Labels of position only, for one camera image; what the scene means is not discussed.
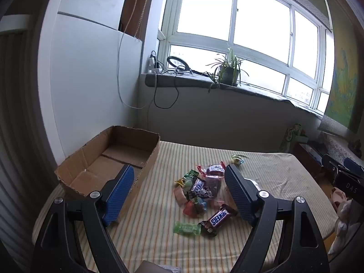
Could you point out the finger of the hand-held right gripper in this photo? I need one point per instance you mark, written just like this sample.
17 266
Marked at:
354 166
331 167

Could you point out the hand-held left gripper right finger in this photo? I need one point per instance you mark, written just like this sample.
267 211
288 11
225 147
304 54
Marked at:
239 196

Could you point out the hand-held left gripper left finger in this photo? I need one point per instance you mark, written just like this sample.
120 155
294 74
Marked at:
119 196

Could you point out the red-edged clear date packet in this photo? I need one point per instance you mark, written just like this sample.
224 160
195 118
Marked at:
213 186
214 170

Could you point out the brown chocolate bar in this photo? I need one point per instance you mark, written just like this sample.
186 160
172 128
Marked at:
217 219
199 189

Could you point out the colourful foil candy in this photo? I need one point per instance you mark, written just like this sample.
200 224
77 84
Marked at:
237 159

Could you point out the blue green candy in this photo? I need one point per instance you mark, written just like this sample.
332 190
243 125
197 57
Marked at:
200 203

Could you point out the brown cardboard box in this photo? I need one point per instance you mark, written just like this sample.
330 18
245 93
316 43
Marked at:
85 162

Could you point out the red translucent candy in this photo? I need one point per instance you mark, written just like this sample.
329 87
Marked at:
189 209

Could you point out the pale green candy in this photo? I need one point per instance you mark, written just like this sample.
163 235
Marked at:
188 187

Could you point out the green snack packet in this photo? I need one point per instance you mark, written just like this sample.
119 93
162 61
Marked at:
191 174

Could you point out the pink candy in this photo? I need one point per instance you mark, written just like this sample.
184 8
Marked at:
179 197

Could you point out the yellow candy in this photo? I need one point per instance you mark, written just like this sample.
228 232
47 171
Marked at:
179 182

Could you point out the person's right hand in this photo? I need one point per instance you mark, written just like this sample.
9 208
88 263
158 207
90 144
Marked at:
342 224

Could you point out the white lace cloth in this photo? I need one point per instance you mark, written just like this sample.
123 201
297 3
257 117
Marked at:
338 145

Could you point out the brown wooden cabinet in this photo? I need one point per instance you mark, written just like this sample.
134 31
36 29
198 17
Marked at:
307 156

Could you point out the green printed bag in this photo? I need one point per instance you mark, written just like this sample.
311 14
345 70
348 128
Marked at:
293 136

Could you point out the striped table cloth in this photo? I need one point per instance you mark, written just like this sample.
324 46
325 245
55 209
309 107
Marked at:
170 250

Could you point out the white cabinet panel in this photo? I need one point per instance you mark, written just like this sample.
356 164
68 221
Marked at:
85 76

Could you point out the potted spider plant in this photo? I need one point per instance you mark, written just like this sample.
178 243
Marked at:
227 68

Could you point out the white power strip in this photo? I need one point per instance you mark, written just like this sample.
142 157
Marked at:
153 64

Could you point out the white framed window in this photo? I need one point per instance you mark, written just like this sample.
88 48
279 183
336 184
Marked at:
241 34

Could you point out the wall map poster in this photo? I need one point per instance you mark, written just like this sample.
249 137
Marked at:
341 62

